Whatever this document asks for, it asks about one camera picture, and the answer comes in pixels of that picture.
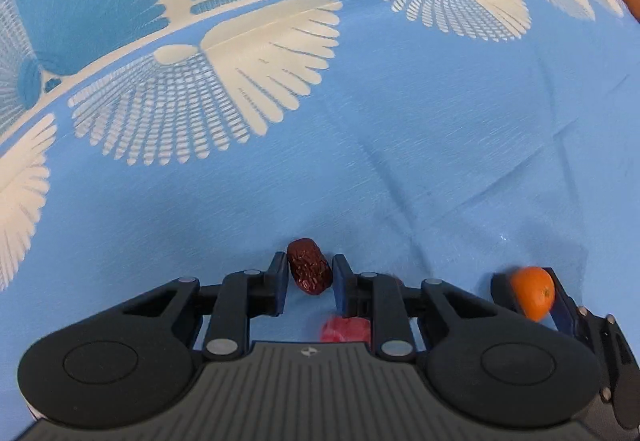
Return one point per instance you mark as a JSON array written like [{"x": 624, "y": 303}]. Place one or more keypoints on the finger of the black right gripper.
[
  {"x": 568, "y": 317},
  {"x": 502, "y": 292}
]

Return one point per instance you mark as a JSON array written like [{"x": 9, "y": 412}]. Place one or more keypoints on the red candy fruit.
[{"x": 346, "y": 330}]

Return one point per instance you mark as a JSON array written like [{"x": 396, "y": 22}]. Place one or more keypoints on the dark red jujube date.
[{"x": 309, "y": 268}]

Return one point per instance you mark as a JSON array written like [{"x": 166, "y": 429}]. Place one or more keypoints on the orange tangerine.
[{"x": 534, "y": 290}]

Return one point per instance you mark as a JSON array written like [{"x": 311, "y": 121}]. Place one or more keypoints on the blue fan-pattern cloth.
[{"x": 145, "y": 140}]

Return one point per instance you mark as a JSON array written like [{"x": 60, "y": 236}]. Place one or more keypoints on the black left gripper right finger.
[{"x": 483, "y": 359}]

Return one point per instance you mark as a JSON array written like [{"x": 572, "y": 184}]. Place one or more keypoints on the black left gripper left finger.
[{"x": 131, "y": 362}]

